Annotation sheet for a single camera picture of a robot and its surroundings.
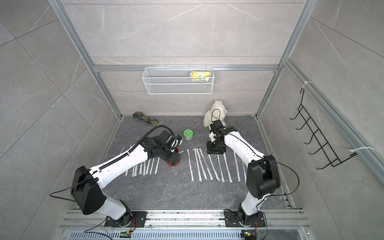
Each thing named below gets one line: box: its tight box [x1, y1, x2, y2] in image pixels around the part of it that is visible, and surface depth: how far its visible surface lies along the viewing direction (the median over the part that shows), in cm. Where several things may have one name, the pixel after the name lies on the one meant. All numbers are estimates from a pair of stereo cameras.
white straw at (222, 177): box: [217, 154, 225, 183], surface depth 92 cm
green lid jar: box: [183, 129, 194, 141], surface depth 106 cm
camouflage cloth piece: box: [132, 111, 158, 126], surface depth 117 cm
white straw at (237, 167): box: [233, 151, 241, 182], surface depth 92 cm
